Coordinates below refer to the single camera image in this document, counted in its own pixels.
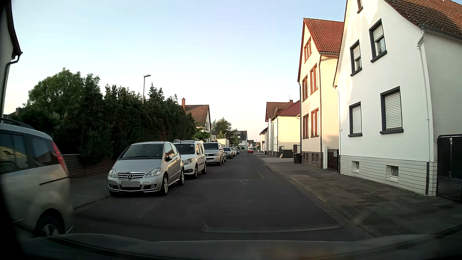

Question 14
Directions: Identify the tree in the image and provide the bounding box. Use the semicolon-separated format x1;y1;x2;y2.
212;117;239;145

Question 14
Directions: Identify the row of distant houses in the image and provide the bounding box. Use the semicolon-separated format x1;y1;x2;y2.
211;126;268;152

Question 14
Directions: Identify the row of parked cars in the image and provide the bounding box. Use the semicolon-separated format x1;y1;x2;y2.
222;146;240;160

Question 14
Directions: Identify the silver van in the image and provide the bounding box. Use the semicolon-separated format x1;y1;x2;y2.
203;142;225;166

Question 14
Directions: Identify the white house with chimney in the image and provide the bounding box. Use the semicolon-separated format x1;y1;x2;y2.
181;97;213;143

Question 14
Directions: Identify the white van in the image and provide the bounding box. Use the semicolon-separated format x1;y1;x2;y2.
172;140;207;180

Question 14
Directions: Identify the cream house with red roof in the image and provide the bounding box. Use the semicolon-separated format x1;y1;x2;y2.
264;100;302;158

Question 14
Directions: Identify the grey asphalt road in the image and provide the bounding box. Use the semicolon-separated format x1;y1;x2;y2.
71;151;374;242

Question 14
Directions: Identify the silver hatchback car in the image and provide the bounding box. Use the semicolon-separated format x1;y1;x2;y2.
107;141;185;197

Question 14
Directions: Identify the cream house with red windows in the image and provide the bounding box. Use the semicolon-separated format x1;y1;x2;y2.
297;18;344;168

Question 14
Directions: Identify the dark metal gate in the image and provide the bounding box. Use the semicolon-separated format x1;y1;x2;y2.
327;148;340;171

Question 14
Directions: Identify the car's own bonnet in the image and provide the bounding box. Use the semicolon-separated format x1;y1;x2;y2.
14;225;462;260

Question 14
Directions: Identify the row of dark trees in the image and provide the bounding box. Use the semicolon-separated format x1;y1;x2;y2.
14;67;198;164

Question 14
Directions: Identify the grey paved pavement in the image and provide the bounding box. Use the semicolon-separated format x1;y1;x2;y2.
254;152;462;237

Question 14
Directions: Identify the dark paved pavement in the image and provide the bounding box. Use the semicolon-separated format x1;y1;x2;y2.
69;173;112;208

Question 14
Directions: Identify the white house with dark windows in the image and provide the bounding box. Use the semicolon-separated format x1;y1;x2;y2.
332;0;462;197

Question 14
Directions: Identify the silver minivan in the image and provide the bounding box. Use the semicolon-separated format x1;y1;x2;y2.
0;118;74;237

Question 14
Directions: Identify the black metal gate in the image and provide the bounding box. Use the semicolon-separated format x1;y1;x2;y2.
436;134;462;203

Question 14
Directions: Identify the building with dark eaves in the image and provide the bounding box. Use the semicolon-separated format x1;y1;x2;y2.
0;0;23;118

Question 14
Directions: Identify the lamp post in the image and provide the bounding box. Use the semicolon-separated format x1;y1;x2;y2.
142;74;152;104

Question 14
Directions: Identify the low brick wall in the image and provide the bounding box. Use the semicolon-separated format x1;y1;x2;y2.
62;154;118;178

